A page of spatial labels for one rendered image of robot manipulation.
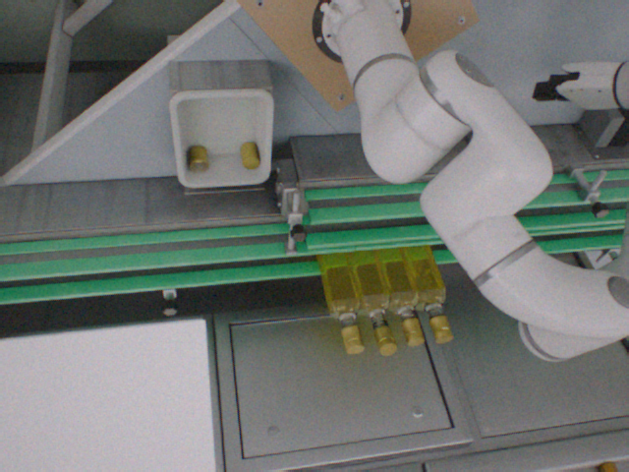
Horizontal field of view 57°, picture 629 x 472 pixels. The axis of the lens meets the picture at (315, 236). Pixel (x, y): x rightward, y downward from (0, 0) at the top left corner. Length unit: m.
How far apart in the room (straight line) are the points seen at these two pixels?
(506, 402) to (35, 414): 0.91
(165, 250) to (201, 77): 0.34
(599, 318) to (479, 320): 0.72
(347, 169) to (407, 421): 0.50
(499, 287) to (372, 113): 0.26
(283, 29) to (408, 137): 0.32
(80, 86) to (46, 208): 0.69
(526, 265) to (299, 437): 0.61
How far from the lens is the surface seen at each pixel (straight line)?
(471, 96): 0.67
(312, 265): 1.21
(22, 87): 1.88
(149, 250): 1.15
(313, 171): 1.12
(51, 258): 1.17
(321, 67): 0.99
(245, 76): 1.03
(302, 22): 0.94
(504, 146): 0.65
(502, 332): 1.39
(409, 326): 1.11
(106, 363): 1.22
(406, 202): 1.13
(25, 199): 1.26
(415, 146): 0.70
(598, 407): 1.39
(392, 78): 0.78
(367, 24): 0.86
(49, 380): 1.23
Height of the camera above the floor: 1.62
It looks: 37 degrees down
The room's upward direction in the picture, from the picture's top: 167 degrees clockwise
